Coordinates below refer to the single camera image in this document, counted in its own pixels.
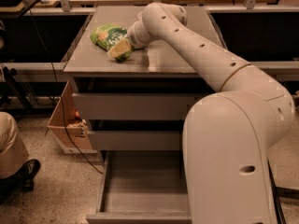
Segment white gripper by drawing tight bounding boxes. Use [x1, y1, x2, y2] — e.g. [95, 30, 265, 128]
[107, 21, 153, 59]

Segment green rice chip bag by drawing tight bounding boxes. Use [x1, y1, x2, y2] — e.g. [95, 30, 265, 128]
[90, 23, 129, 52]

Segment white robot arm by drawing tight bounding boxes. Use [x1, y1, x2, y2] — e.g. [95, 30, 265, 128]
[128, 3, 295, 224]

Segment grey drawer cabinet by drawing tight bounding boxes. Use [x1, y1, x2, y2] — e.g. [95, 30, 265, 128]
[64, 6, 211, 151]

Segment grey top drawer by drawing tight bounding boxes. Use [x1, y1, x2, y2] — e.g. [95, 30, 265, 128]
[72, 93, 202, 120]

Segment grey drawer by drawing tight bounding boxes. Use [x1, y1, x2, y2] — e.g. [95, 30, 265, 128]
[72, 93, 202, 120]
[88, 131, 181, 150]
[86, 150, 192, 224]

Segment grey middle drawer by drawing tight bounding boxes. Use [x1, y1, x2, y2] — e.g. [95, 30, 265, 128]
[88, 131, 181, 150]

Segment grey bottom drawer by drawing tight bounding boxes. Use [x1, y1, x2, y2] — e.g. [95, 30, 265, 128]
[86, 150, 192, 224]

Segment cardboard box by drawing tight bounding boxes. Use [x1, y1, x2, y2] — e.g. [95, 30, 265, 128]
[48, 82, 95, 154]

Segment person's beige trouser leg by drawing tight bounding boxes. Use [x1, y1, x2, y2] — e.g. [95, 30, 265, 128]
[0, 112, 29, 179]

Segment black shoe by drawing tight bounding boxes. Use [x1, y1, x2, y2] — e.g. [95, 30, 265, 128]
[0, 159, 40, 204]

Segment black metal stand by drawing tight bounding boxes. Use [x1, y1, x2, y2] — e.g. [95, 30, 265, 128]
[268, 166, 299, 224]

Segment black cable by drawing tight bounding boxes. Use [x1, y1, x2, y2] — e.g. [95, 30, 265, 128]
[12, 0, 104, 175]

